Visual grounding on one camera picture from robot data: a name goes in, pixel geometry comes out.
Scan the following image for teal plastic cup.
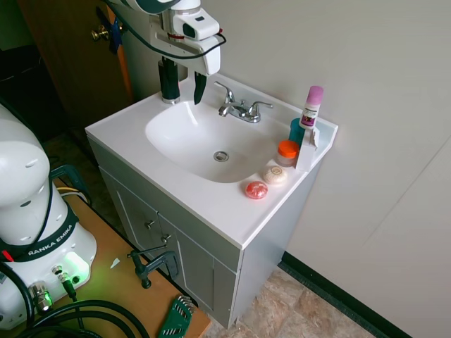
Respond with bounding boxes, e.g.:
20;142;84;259
289;118;311;146

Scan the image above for black baseboard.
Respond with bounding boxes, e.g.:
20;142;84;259
280;252;414;338

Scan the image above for thin black plug cable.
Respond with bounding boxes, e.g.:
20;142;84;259
51;265;85;330

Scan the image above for brown wooden door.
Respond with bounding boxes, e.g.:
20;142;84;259
17;0;135;137

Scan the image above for purple capped deodorant stick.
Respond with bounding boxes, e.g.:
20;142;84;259
298;85;325;130

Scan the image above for thick black cable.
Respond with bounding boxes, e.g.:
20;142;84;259
0;262;153;338

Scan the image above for white carton box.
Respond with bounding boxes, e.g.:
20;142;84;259
295;127;321;172

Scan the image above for chrome faucet handle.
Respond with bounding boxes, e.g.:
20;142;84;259
246;101;274;118
214;81;236;105

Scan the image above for dark green C-clamp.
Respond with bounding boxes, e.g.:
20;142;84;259
50;164;91;207
127;246;181;290

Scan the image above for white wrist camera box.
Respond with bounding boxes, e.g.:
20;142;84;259
182;13;221;41

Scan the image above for blue tape strip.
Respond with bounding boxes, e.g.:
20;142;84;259
108;16;123;55

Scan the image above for chrome sink faucet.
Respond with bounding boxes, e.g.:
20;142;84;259
217;99;262;124

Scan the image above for brass door knob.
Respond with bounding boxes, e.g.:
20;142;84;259
91;25;110;43

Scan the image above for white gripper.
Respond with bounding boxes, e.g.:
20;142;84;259
149;16;223;106

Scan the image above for grey vanity cabinet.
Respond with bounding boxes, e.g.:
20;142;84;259
87;136;321;329

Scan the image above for white sink vanity top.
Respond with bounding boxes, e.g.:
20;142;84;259
85;73;339;251

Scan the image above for orange lidded jar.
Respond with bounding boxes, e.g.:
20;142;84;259
275;139;300;168

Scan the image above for red round soap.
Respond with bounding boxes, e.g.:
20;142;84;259
244;180;270;201

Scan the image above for green hex key set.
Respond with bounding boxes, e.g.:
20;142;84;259
156;295;194;338

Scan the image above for silver cable connector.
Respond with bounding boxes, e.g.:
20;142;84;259
27;280;54;315

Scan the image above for cream round soap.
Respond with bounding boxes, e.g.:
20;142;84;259
262;165;288;185

